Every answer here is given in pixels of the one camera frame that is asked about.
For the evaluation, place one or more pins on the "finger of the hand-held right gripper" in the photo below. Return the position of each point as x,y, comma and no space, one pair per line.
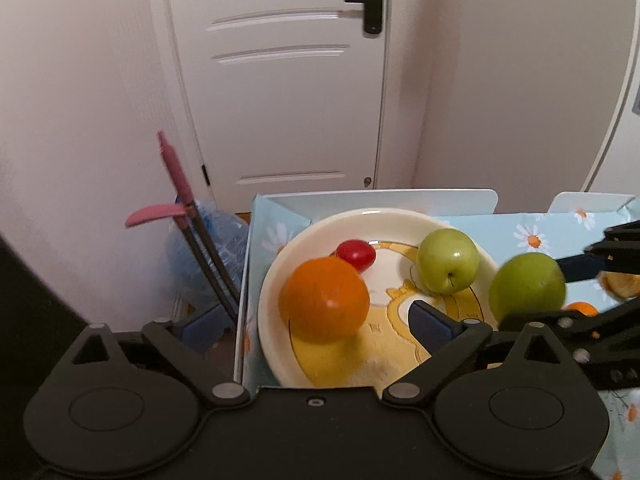
575,321
580,266

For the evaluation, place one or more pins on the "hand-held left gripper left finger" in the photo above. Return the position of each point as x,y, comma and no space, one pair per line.
197,327

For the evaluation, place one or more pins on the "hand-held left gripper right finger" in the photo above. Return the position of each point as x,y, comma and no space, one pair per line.
430,321

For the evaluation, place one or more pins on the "small tangerine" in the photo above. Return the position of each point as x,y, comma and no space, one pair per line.
581,308

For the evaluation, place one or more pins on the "yellow red apple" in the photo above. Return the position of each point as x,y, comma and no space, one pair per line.
622,287

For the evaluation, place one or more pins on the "green apple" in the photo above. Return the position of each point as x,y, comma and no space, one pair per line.
525,287
445,260

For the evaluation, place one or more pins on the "large orange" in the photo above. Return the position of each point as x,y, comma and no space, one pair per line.
325,300

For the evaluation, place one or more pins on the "cream cartoon print plate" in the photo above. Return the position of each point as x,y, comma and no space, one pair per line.
320,232

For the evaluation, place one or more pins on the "blue daisy print tablecloth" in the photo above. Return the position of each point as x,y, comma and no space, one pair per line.
550,232

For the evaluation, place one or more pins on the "white chair back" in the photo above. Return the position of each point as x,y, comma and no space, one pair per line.
400,200
590,201

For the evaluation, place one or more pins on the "blue water bottle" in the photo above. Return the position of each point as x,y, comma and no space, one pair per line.
225,240

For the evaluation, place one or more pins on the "red cherry tomato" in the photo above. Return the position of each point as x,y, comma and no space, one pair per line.
356,255

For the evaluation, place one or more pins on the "black door hinge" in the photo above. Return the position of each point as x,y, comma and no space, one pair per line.
205,174

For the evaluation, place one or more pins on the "white panelled door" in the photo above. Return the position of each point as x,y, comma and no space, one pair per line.
280,125

